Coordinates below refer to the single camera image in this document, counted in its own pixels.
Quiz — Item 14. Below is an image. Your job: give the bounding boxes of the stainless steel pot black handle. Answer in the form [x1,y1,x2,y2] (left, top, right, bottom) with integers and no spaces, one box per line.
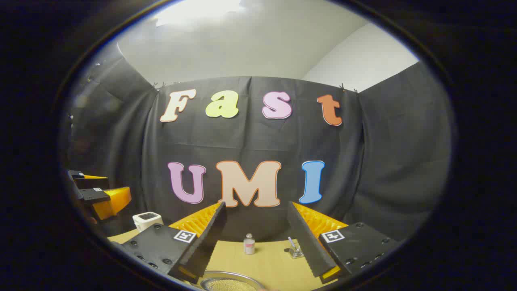
[200,270,268,291]

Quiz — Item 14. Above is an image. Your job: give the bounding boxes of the pile of yellow beans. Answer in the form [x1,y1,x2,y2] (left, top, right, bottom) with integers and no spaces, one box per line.
[208,279,259,291]

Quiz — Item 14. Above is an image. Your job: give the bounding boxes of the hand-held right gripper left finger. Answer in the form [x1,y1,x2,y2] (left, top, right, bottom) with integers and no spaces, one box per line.
[120,201,227,284]

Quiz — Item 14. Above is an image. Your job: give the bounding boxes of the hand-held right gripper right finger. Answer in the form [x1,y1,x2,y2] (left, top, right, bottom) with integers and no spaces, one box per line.
[286,201,399,284]

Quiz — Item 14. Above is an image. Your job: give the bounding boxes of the white boxy appliance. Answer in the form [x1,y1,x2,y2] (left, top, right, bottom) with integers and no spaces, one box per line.
[132,211,164,232]

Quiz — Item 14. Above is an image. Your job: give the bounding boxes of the black backdrop cloth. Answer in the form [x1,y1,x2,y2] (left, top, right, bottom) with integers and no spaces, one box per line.
[65,61,453,244]

